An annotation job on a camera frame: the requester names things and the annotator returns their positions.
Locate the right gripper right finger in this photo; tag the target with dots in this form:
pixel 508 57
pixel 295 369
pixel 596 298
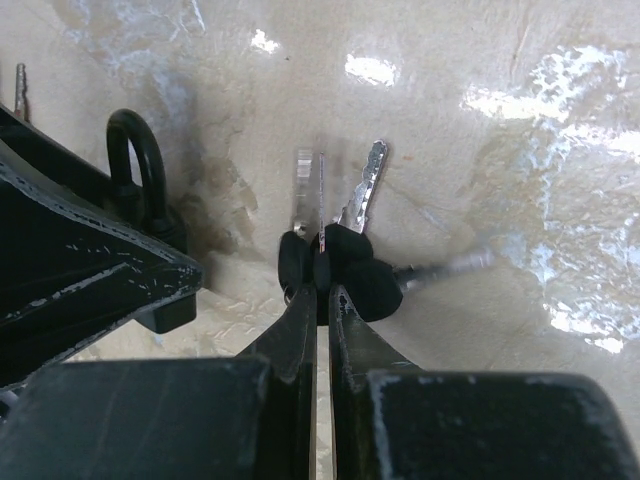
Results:
pixel 395 420

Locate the black orange-padlock keys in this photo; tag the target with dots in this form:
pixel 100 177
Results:
pixel 21 107

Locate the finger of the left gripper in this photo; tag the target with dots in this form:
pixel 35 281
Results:
pixel 72 270

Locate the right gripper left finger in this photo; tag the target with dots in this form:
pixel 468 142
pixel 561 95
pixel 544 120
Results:
pixel 250 416

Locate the black padlock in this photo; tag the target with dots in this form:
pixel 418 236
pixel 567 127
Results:
pixel 138 179

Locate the black padlock key bunch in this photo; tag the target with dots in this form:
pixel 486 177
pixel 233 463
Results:
pixel 341 253

